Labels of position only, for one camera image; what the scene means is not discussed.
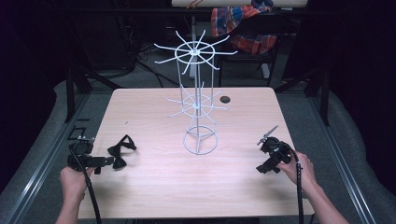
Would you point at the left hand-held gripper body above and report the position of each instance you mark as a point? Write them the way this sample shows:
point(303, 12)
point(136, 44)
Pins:
point(87, 161)

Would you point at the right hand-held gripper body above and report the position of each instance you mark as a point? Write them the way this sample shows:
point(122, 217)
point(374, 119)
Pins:
point(276, 154)

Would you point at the black bow tie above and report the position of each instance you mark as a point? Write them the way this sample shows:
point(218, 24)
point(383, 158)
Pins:
point(120, 152)

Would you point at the person's left hand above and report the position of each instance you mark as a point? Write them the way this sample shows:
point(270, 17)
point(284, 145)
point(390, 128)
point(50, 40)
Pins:
point(73, 183)

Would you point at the person's right hand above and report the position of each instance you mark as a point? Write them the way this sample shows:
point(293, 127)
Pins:
point(302, 172)

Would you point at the black metal stand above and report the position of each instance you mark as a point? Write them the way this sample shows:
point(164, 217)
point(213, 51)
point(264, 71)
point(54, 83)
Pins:
point(71, 93)
point(324, 96)

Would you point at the black chair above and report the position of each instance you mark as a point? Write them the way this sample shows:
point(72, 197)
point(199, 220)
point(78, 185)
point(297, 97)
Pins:
point(274, 31)

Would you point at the plaid cloth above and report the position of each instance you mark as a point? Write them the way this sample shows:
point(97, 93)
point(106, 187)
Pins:
point(230, 18)

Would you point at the small black bracket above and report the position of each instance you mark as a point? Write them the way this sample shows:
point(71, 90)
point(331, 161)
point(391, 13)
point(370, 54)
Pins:
point(74, 133)

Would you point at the aluminium rail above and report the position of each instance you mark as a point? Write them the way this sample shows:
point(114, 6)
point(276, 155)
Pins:
point(46, 161)
point(342, 168)

